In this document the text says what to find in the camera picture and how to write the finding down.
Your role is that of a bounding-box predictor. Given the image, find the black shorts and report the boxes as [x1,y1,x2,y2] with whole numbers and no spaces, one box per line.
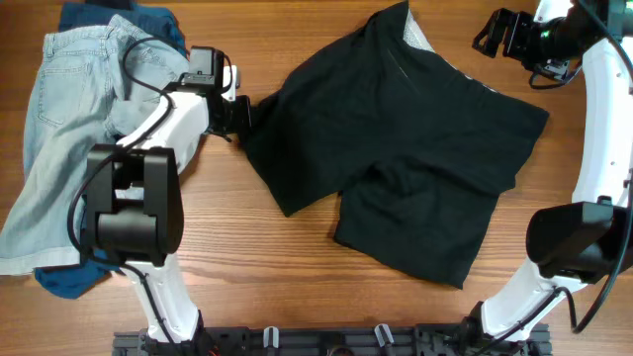
[242,2,549,288]

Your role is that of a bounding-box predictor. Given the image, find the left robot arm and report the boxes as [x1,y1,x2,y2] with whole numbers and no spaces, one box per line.
[70,46,250,347]

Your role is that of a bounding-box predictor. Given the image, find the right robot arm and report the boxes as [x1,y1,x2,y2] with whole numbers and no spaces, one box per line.
[454,0,632,355]

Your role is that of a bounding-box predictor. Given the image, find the light blue denim shorts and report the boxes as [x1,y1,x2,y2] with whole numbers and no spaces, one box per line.
[1,15,189,275]

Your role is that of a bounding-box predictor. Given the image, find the dark blue garment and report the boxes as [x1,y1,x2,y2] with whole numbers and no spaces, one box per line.
[35,1,187,299]

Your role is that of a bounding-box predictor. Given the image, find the left grey rail clip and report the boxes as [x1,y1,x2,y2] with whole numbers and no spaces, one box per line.
[262,326,280,350]

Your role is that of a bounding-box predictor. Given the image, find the grey rail clip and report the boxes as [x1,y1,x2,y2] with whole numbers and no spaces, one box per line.
[374,323,396,356]
[262,326,280,350]

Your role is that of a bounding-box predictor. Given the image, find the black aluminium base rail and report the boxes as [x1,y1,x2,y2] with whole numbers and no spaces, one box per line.
[112,324,553,356]

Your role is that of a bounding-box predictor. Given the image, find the right grey rail clip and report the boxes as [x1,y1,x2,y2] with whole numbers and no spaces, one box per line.
[374,323,396,356]

